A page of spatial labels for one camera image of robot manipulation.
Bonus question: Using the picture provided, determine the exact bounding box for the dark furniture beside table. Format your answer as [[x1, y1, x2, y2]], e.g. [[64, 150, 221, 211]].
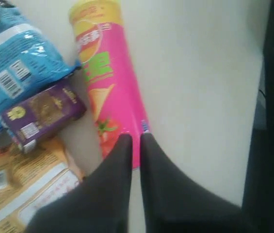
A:
[[242, 0, 274, 233]]

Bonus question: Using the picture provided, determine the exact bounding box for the purple box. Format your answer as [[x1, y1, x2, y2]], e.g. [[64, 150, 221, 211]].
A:
[[0, 79, 87, 153]]

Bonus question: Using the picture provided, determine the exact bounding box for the orange noodle packet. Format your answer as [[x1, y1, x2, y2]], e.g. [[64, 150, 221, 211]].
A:
[[0, 137, 85, 233]]

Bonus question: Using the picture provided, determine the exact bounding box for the blue noodle packet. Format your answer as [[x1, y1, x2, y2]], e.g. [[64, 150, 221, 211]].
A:
[[0, 0, 81, 131]]

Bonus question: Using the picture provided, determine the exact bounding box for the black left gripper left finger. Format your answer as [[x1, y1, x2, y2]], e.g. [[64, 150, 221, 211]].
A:
[[25, 134, 132, 233]]

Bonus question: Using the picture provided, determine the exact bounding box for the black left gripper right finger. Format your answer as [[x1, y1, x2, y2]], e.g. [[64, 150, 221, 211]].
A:
[[140, 133, 251, 233]]

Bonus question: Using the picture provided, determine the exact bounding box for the pink chips can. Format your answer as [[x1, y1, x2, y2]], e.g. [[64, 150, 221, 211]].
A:
[[69, 0, 149, 168]]

